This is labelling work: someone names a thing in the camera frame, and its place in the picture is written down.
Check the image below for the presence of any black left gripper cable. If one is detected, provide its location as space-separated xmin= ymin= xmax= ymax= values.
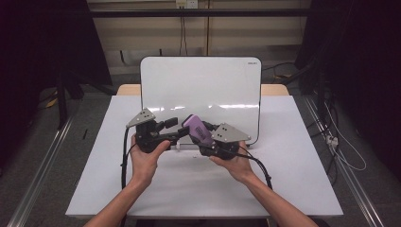
xmin=120 ymin=126 xmax=139 ymax=191

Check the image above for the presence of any wooden table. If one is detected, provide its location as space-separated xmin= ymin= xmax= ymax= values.
xmin=116 ymin=83 xmax=289 ymax=97

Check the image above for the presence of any black metal stand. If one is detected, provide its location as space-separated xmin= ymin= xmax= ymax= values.
xmin=56 ymin=70 xmax=118 ymax=131

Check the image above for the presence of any white whiteboard with black rim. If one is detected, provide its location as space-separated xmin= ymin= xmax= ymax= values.
xmin=139 ymin=56 xmax=263 ymax=147

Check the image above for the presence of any purple whiteboard eraser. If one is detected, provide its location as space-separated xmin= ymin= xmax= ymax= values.
xmin=182 ymin=113 xmax=218 ymax=148

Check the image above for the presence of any black horizontal bar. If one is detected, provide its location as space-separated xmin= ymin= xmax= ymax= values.
xmin=89 ymin=9 xmax=313 ymax=19

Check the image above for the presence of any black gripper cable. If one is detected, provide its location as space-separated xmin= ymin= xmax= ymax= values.
xmin=235 ymin=146 xmax=274 ymax=191
xmin=120 ymin=126 xmax=139 ymax=191

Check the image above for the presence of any white floor cable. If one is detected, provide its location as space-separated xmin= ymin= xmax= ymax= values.
xmin=323 ymin=101 xmax=369 ymax=173

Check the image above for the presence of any black floor cable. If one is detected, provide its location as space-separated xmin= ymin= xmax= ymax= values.
xmin=261 ymin=61 xmax=298 ymax=72

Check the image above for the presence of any white wall socket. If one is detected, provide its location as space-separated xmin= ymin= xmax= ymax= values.
xmin=175 ymin=0 xmax=200 ymax=9

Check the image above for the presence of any aluminium floor rail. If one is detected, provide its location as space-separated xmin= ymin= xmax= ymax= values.
xmin=303 ymin=95 xmax=386 ymax=227
xmin=6 ymin=115 xmax=76 ymax=227

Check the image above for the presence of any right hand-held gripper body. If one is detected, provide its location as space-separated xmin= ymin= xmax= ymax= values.
xmin=198 ymin=122 xmax=253 ymax=161

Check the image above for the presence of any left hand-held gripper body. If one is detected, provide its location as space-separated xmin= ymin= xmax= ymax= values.
xmin=126 ymin=107 xmax=173 ymax=154

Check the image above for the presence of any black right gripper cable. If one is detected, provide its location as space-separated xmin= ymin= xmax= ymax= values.
xmin=235 ymin=146 xmax=274 ymax=191

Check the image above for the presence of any person's right hand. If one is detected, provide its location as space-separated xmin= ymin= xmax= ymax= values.
xmin=208 ymin=140 xmax=258 ymax=185

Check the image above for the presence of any person's left hand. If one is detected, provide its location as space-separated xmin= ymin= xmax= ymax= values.
xmin=129 ymin=133 xmax=171 ymax=189

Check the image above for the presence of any black curtain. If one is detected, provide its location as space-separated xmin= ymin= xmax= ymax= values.
xmin=0 ymin=0 xmax=113 ymax=127
xmin=294 ymin=0 xmax=401 ymax=171

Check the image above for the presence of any yellow vertical cable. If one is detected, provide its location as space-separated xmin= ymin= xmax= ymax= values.
xmin=205 ymin=0 xmax=211 ymax=57

